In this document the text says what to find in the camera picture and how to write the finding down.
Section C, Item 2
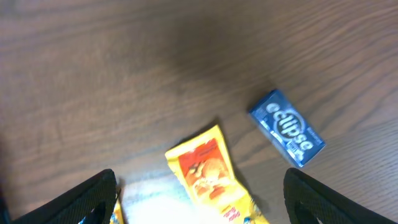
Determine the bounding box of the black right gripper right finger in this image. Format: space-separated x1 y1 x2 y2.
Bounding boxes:
284 168 396 224

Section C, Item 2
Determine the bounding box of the large yellow snack packet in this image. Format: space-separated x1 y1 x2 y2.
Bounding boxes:
165 125 269 224

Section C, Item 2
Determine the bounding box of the blue Eclipse candy pack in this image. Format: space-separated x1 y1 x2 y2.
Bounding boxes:
249 89 326 168

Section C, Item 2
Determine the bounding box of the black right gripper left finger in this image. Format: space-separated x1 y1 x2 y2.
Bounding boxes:
12 169 116 224

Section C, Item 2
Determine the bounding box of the small yellow snack packet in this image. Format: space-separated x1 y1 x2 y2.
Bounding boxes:
109 199 124 224

